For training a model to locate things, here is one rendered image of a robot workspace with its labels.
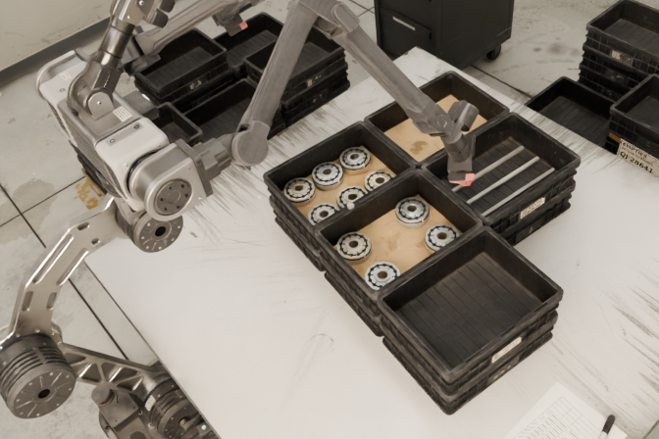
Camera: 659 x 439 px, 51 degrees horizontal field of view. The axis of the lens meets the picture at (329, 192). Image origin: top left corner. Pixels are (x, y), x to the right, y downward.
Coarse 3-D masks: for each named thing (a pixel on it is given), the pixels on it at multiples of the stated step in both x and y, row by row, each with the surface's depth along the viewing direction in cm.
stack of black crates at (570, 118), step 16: (560, 80) 320; (544, 96) 318; (560, 96) 328; (576, 96) 322; (592, 96) 314; (544, 112) 322; (560, 112) 321; (576, 112) 320; (592, 112) 318; (608, 112) 311; (576, 128) 312; (592, 128) 311
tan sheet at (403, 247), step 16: (432, 208) 217; (384, 224) 214; (432, 224) 212; (384, 240) 210; (400, 240) 209; (416, 240) 209; (384, 256) 206; (400, 256) 205; (416, 256) 205; (400, 272) 201
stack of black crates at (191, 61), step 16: (192, 32) 345; (176, 48) 343; (192, 48) 350; (208, 48) 343; (224, 48) 329; (160, 64) 342; (176, 64) 343; (192, 64) 341; (208, 64) 325; (224, 64) 332; (144, 80) 320; (160, 80) 335; (176, 80) 317; (192, 80) 325; (208, 80) 331; (224, 80) 338; (160, 96) 318; (176, 96) 324; (192, 96) 328; (208, 96) 336
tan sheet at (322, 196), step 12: (372, 156) 235; (372, 168) 232; (384, 168) 231; (312, 180) 231; (348, 180) 229; (360, 180) 228; (324, 192) 226; (336, 192) 226; (312, 204) 223; (336, 204) 222
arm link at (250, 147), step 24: (312, 0) 158; (288, 24) 158; (312, 24) 160; (336, 24) 161; (288, 48) 157; (264, 72) 158; (288, 72) 157; (264, 96) 155; (264, 120) 154; (240, 144) 150; (264, 144) 152
